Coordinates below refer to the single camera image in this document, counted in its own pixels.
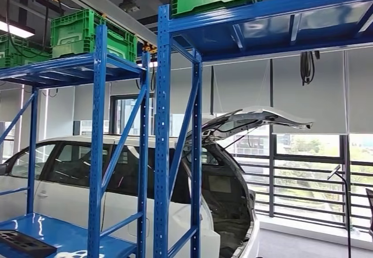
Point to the blue steel shelf rack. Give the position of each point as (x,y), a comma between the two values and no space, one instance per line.
(97,132)
(161,132)

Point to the black slotted car part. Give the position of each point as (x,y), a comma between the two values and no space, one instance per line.
(26,244)

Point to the grey roller blind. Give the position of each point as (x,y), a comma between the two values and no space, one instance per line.
(361,94)
(241,86)

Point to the dark window railing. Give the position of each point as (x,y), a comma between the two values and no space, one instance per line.
(271,179)

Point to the white car body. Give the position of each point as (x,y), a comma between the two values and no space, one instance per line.
(64,202)

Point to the black floor lamp stand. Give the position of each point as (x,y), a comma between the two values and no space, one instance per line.
(347,217)

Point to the ceiling light fixture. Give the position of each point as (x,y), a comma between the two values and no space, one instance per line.
(14,29)

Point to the grey ceiling rail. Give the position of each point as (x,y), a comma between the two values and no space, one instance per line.
(102,7)

